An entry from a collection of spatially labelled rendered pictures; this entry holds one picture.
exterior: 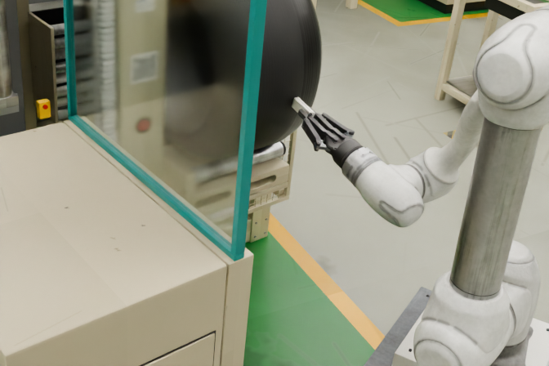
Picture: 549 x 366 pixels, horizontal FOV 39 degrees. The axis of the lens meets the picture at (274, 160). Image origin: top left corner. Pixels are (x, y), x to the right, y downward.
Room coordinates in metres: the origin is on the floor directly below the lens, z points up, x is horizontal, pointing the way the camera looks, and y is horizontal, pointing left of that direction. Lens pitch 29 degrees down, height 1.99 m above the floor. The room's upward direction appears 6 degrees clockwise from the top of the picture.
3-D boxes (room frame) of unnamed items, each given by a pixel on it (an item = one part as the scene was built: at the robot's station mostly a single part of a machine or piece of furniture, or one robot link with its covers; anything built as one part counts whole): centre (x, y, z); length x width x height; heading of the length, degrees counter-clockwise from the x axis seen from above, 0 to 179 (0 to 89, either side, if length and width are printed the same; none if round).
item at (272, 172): (1.91, 0.12, 0.84); 0.36 x 0.09 x 0.06; 132
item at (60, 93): (2.14, 0.63, 1.05); 0.20 x 0.15 x 0.30; 132
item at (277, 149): (1.91, 0.11, 0.90); 0.35 x 0.05 x 0.05; 132
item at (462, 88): (4.41, -1.27, 0.40); 0.60 x 0.35 x 0.80; 32
